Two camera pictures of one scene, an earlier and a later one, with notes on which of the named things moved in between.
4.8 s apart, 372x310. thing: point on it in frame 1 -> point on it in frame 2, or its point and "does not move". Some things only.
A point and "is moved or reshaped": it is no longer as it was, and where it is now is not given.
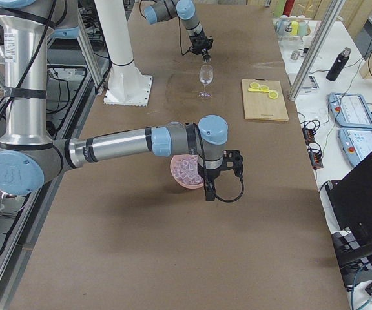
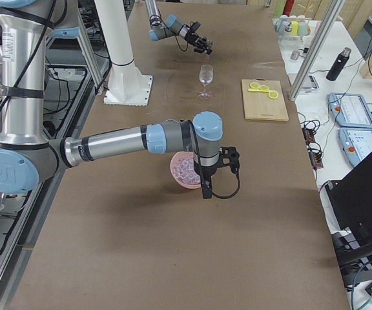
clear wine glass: x=206 y=74 does not move
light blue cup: x=283 y=26 does not move
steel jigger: x=206 y=58 is moved or reshaped
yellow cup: x=294 y=28 does not move
